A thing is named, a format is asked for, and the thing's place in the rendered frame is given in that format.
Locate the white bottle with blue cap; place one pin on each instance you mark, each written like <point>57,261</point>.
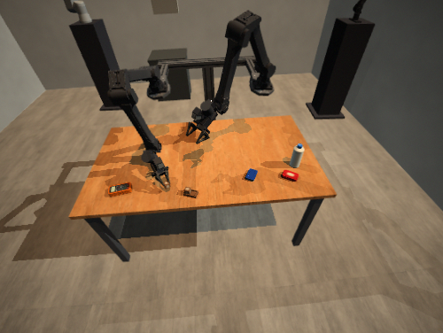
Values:
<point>296,155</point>

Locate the orange pocket multimeter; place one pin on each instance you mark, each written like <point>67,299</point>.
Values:
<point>120,189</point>

